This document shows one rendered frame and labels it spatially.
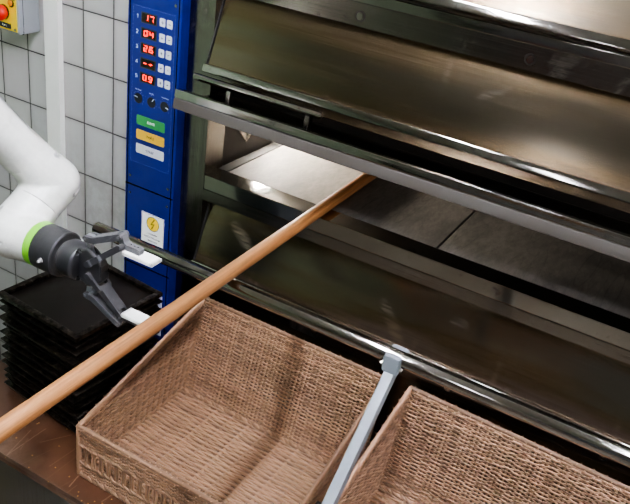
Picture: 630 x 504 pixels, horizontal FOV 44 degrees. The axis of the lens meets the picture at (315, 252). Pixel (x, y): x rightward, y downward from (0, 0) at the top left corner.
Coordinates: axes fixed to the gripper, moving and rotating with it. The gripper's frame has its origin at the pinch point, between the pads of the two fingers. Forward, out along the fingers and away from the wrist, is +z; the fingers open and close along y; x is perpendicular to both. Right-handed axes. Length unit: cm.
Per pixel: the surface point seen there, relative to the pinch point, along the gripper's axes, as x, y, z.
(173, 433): -26, 60, -12
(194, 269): -15.0, 2.1, -1.1
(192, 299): -1.9, -1.1, 8.0
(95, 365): 23.1, -1.0, 7.9
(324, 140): -37.7, -23.7, 12.7
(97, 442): -2.6, 47.3, -15.3
